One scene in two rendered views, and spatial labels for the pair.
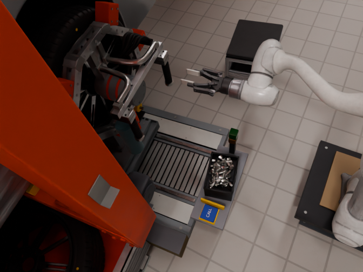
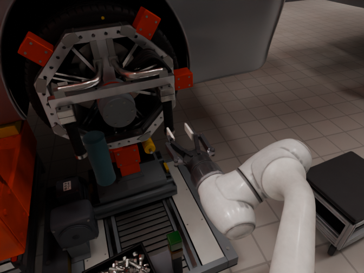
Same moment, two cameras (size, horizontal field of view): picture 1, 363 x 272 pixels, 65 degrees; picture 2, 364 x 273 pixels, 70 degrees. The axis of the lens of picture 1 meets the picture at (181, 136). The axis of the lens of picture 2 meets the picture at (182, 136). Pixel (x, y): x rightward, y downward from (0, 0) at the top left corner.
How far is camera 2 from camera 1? 82 cm
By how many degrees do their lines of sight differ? 32
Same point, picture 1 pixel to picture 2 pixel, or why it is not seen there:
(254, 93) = (210, 195)
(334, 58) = not seen: outside the picture
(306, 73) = (288, 214)
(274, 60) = (270, 167)
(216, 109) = not seen: hidden behind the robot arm
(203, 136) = (203, 239)
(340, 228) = not seen: outside the picture
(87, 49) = (88, 33)
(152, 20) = (270, 112)
